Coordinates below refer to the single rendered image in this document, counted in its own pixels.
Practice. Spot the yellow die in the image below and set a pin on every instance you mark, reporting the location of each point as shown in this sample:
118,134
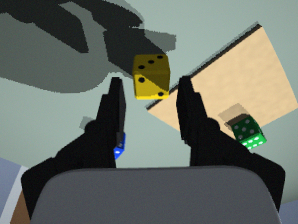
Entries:
151,76

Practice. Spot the blue die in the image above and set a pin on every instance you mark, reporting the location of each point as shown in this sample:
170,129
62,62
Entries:
118,150

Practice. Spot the green die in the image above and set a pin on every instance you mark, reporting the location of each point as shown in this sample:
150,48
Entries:
248,132

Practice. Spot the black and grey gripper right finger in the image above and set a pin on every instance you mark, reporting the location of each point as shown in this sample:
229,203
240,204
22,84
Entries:
212,143

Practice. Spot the tan flat mat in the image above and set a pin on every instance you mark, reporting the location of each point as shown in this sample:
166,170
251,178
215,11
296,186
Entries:
245,80

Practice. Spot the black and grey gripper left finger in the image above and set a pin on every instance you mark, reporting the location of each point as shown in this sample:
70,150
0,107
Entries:
100,137

